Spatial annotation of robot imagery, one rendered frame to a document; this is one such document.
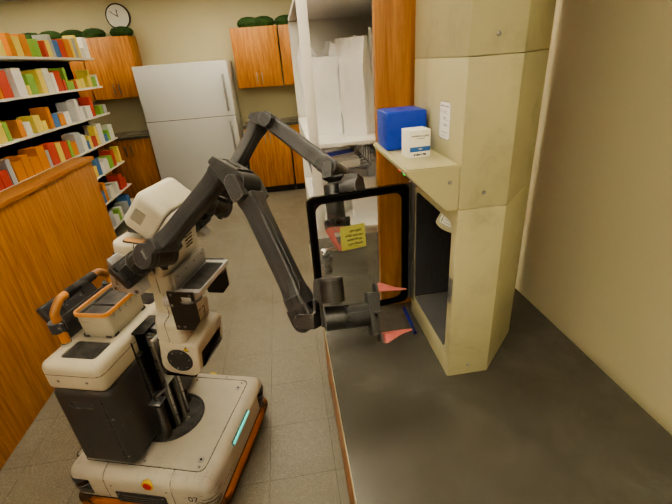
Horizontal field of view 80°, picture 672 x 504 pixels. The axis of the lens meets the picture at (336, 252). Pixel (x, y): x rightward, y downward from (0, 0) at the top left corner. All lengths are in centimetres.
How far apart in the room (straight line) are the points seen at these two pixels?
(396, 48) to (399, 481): 103
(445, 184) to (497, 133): 14
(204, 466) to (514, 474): 127
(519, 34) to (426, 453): 86
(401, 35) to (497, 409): 97
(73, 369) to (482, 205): 146
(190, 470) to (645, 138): 184
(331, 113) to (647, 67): 145
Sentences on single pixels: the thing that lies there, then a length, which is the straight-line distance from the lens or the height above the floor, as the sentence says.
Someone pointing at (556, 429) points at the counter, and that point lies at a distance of 110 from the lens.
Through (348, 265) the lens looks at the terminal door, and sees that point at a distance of 121.
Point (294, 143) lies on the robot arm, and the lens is 140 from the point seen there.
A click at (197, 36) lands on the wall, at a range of 643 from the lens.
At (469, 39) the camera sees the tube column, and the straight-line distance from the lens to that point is 86.
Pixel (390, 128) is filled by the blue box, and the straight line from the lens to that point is 102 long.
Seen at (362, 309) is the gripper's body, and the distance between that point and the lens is 95.
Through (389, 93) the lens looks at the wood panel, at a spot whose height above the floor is 163.
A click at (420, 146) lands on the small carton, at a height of 153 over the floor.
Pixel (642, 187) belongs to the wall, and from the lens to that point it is 114.
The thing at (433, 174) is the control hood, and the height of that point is 150.
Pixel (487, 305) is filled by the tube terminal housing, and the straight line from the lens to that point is 106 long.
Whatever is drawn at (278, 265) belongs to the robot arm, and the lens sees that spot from 99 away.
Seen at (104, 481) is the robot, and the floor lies 24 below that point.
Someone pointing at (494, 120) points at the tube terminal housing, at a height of 159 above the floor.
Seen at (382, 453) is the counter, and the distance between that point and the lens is 99.
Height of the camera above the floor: 173
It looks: 26 degrees down
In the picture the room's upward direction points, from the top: 4 degrees counter-clockwise
